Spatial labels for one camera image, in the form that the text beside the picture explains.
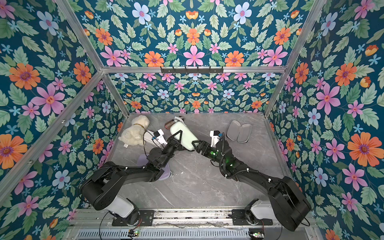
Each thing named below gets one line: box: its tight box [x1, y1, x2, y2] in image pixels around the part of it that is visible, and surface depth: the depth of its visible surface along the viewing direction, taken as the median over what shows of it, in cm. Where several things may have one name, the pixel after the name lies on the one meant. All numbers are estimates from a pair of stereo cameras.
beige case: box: [226, 119, 252, 144], surface depth 110 cm
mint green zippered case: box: [170, 121, 199, 151], surface depth 80 cm
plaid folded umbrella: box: [164, 119, 176, 130], surface depth 113 cm
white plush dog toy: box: [118, 115, 150, 146], surface depth 102 cm
